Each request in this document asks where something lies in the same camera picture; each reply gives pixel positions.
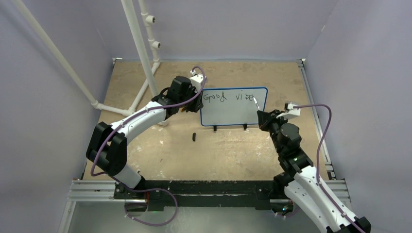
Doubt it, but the white marker pen black cap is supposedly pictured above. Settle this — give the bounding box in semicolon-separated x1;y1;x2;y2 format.
253;97;260;111

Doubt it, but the white PVC pipe frame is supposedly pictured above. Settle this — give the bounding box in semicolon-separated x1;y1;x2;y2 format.
11;0;162;117

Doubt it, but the blue framed whiteboard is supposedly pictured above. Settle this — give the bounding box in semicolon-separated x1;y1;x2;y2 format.
200;86;268;127

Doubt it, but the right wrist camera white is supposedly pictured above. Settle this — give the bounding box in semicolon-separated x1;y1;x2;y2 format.
276;102;301;120

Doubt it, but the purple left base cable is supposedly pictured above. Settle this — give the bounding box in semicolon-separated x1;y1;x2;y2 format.
119;184;178;227

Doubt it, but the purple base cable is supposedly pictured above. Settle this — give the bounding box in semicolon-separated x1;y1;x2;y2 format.
274;200;303;219
119;184;178;227

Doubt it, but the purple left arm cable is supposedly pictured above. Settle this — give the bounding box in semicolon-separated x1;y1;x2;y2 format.
90;66;207;177

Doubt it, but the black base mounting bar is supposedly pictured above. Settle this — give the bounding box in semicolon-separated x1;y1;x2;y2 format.
114;172;294;211

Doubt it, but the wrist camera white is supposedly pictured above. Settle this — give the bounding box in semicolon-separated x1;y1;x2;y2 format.
276;102;301;120
189;74;205;90

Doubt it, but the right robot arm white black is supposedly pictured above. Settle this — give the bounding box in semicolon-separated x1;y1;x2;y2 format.
257;110;372;233

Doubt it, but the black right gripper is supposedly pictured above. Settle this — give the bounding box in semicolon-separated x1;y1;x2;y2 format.
258;109;289;153

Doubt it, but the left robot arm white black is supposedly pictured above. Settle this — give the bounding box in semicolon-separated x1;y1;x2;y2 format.
86;74;206;199

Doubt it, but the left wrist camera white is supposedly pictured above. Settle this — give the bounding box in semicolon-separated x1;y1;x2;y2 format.
189;74;205;90

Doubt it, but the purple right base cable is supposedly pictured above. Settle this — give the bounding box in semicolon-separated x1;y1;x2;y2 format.
274;200;303;219

